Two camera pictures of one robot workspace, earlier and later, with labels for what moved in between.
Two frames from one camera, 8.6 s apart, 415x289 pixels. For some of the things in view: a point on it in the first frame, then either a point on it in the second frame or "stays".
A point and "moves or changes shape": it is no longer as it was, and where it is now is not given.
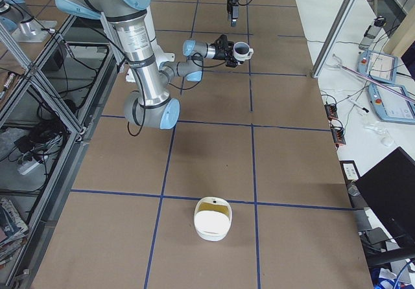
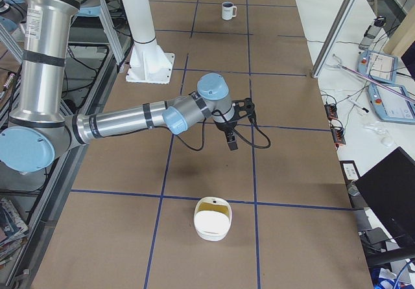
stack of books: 17,231 stays
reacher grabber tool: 339,65 stays
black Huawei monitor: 389,188 stays
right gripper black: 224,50 -> 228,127
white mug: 242,51 moves or changes shape
